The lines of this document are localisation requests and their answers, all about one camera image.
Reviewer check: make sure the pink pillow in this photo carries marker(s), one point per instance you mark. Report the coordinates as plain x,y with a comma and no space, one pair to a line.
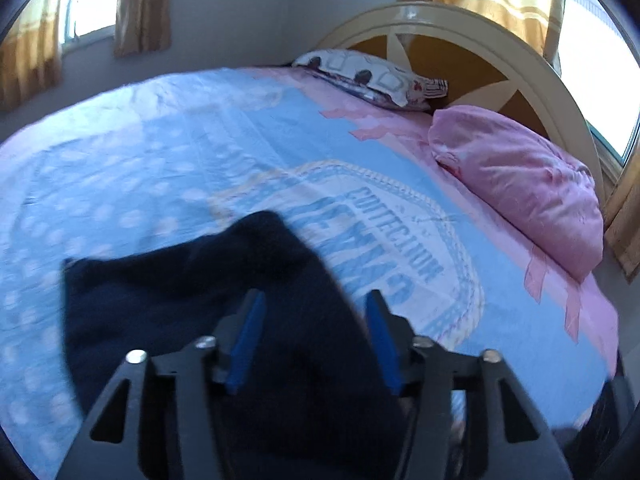
525,185

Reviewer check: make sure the bright window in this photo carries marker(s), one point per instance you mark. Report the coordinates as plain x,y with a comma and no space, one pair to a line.
90,0
600,70

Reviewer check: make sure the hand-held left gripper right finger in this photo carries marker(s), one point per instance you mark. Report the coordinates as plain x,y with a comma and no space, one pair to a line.
382,345

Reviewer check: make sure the cream round headboard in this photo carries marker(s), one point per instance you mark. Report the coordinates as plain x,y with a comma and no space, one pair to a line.
480,40

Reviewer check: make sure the navy patterned knit sweater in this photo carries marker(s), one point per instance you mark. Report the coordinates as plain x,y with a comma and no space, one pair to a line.
175,285

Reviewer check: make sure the printed bed sheet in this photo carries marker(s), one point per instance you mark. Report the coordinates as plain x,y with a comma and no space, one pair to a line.
150,160

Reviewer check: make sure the printed pillow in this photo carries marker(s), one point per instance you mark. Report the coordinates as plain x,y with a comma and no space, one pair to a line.
370,77

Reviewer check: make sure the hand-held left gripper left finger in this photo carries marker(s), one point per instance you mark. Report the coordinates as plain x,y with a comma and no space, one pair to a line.
245,345

